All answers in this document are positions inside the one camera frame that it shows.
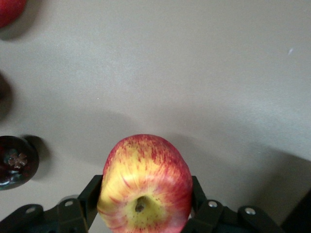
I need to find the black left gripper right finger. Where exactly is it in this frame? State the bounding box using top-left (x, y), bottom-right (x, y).
top-left (184, 176), bottom-right (285, 233)

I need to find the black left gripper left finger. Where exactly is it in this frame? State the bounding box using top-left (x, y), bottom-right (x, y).
top-left (0, 174), bottom-right (104, 233)

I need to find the red yellow striped apple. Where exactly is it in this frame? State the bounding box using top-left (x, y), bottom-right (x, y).
top-left (96, 133), bottom-right (194, 233)

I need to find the dark purple mangosteen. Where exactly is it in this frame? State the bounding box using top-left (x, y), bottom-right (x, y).
top-left (0, 135), bottom-right (40, 191)

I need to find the red yellow mango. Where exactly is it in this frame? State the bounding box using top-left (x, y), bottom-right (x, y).
top-left (0, 0), bottom-right (27, 29)

